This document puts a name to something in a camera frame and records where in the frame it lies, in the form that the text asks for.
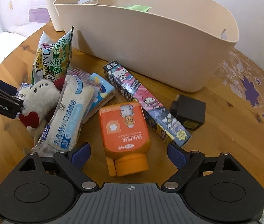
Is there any white plush toy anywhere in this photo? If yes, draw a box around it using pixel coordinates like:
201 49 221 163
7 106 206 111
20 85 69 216
19 76 65 131

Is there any orange squeeze bottle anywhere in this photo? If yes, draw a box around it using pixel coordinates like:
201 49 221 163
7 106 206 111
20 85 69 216
98 102 151 176

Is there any green white chip bag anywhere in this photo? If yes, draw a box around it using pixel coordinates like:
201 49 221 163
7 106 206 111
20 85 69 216
32 29 74 84

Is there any blue cartoon small box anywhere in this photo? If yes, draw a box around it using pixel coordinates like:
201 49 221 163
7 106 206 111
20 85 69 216
82 73 115 124

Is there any long cartoon character box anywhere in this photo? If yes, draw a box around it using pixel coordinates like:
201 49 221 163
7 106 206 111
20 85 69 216
104 60 191 147

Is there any black power adapter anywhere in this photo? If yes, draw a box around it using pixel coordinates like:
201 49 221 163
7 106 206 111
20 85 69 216
169 95 206 131

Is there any white bread snack packet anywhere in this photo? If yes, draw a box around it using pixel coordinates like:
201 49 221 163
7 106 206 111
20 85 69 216
32 67 101 157

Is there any purple floral table mat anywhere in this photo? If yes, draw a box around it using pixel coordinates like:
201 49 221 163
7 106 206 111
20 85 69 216
212 49 264 123

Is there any beige plastic storage basket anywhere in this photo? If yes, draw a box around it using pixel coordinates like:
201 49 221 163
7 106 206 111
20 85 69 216
54 0 239 92

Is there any green snack packet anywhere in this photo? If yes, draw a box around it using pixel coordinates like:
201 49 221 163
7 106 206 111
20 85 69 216
123 5 152 12

